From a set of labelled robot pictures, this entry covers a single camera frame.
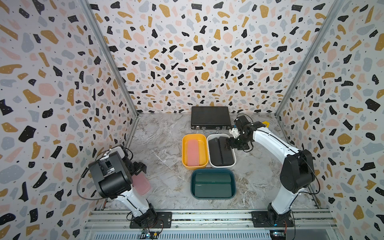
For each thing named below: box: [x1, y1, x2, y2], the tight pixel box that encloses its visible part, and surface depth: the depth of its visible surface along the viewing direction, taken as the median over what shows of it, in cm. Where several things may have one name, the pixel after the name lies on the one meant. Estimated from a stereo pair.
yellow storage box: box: [182, 133, 209, 170], surface depth 101 cm
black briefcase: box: [191, 106, 231, 134], surface depth 120 cm
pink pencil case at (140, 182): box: [131, 171, 151, 196], surface depth 85 cm
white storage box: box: [207, 133, 237, 169], surface depth 92 cm
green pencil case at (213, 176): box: [195, 172, 232, 182], surface depth 86 cm
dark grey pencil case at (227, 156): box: [218, 136, 235, 165], surface depth 93 cm
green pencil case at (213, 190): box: [194, 183, 232, 198], surface depth 81 cm
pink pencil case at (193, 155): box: [187, 139, 200, 166], surface depth 102 cm
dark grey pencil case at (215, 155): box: [208, 137, 223, 166], surface depth 97 cm
